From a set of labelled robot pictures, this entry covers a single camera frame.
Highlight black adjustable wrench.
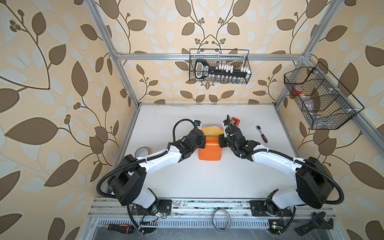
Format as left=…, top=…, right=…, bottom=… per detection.
left=295, top=212, right=334, bottom=236

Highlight black wire basket back wall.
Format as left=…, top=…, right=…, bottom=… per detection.
left=189, top=48, right=252, bottom=85

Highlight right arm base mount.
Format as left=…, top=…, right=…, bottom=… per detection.
left=250, top=200, right=293, bottom=217

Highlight yellow orange wrapping paper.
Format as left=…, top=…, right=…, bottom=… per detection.
left=199, top=126, right=224, bottom=161

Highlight metal ring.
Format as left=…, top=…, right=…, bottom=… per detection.
left=212, top=208, right=232, bottom=232

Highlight aluminium front rail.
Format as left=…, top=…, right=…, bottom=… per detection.
left=87, top=198, right=337, bottom=230

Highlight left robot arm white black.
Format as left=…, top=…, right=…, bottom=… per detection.
left=96, top=119, right=206, bottom=210

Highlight socket set black rail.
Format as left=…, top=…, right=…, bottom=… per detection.
left=192, top=60, right=252, bottom=80

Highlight black wire basket right wall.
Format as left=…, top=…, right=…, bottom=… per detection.
left=284, top=62, right=365, bottom=130

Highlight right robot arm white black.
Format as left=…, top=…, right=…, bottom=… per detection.
left=219, top=119, right=345, bottom=215

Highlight ratchet wrench red handle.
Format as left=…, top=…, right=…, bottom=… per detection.
left=256, top=126, right=268, bottom=143

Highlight black wire basket wall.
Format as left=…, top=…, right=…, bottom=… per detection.
left=189, top=48, right=252, bottom=85
left=284, top=62, right=365, bottom=130

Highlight orange black screwdriver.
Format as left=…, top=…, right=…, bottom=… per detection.
left=107, top=224, right=135, bottom=234

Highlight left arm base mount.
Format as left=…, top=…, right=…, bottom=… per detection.
left=132, top=199, right=173, bottom=217

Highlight red tape dispenser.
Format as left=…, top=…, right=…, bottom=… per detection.
left=231, top=117, right=241, bottom=127

